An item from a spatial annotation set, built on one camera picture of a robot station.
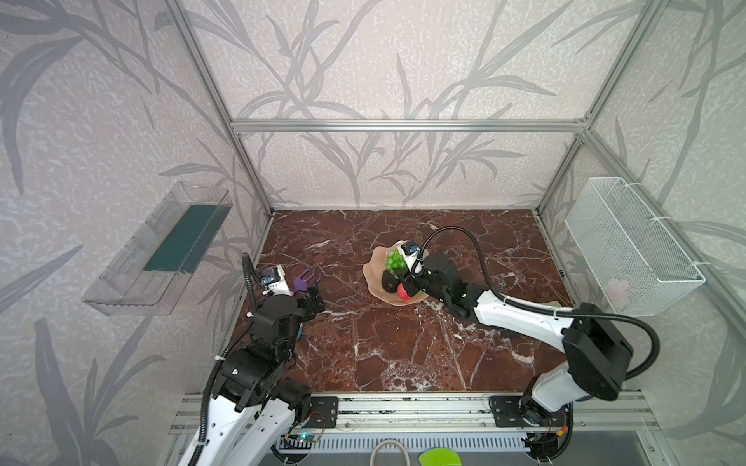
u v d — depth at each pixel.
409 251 0.71
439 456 0.69
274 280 0.57
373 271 0.97
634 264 0.64
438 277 0.63
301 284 1.01
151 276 0.63
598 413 0.75
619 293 0.72
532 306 0.51
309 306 0.61
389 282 0.92
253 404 0.44
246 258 0.52
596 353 0.43
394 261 0.79
